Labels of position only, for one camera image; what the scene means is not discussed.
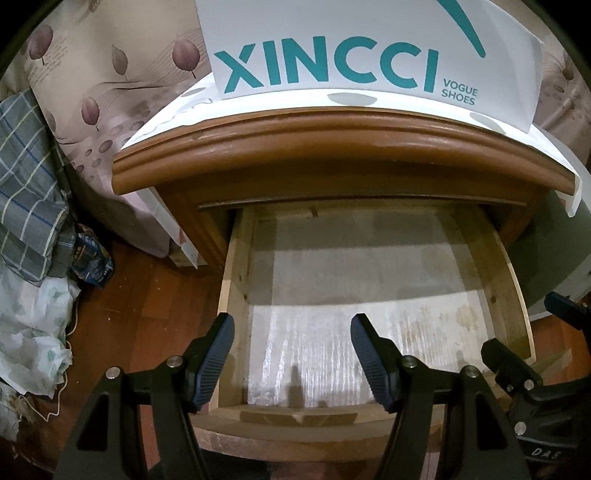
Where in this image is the wooden drawer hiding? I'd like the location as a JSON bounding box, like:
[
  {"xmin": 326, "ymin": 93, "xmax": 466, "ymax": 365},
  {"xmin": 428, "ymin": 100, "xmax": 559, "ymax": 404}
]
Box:
[{"xmin": 191, "ymin": 203, "xmax": 537, "ymax": 463}]

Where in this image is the blue snack packet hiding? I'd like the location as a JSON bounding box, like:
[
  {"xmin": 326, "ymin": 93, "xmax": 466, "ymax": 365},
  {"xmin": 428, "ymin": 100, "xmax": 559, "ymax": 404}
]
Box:
[{"xmin": 69, "ymin": 224, "xmax": 114, "ymax": 289}]

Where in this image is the white shoe box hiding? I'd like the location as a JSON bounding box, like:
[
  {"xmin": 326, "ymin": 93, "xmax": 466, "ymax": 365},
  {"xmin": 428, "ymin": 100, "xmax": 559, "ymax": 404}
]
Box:
[{"xmin": 194, "ymin": 0, "xmax": 544, "ymax": 137}]

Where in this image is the wooden nightstand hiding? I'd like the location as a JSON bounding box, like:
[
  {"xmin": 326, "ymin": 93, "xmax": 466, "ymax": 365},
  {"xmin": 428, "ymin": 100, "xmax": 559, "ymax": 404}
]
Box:
[{"xmin": 112, "ymin": 113, "xmax": 581, "ymax": 280}]

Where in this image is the white cord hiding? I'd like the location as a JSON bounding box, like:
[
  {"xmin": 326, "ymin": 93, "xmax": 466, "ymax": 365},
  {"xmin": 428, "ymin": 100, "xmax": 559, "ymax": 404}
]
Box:
[{"xmin": 18, "ymin": 295, "xmax": 80, "ymax": 424}]

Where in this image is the grey plaid cloth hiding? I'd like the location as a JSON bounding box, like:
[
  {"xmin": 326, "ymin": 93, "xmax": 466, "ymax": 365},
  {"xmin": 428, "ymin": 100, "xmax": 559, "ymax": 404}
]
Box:
[{"xmin": 0, "ymin": 88, "xmax": 71, "ymax": 283}]

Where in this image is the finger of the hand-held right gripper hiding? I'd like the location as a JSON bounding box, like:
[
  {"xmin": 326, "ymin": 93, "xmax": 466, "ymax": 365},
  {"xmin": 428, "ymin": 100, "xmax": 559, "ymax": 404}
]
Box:
[
  {"xmin": 544, "ymin": 292, "xmax": 591, "ymax": 331},
  {"xmin": 480, "ymin": 339, "xmax": 544, "ymax": 393}
]

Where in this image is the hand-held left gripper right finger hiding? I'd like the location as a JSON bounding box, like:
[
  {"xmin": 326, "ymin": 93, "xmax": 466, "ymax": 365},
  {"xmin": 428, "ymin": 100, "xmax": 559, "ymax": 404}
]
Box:
[{"xmin": 350, "ymin": 313, "xmax": 527, "ymax": 480}]

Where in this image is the white floral cloth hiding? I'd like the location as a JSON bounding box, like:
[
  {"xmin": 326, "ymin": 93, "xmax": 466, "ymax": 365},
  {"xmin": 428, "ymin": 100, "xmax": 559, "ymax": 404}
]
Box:
[{"xmin": 0, "ymin": 265, "xmax": 85, "ymax": 398}]

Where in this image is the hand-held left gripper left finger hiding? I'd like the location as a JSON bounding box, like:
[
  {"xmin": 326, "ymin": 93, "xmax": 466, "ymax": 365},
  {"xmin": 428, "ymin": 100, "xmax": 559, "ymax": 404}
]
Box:
[{"xmin": 60, "ymin": 313, "xmax": 236, "ymax": 480}]

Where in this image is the grey storage box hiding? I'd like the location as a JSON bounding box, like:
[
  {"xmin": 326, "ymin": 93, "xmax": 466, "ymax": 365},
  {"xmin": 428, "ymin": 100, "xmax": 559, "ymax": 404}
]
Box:
[{"xmin": 522, "ymin": 189, "xmax": 591, "ymax": 322}]

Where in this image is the leaf print bed cover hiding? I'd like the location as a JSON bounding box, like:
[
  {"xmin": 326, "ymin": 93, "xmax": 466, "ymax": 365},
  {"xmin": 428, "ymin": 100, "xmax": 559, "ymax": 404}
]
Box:
[{"xmin": 18, "ymin": 0, "xmax": 591, "ymax": 260}]

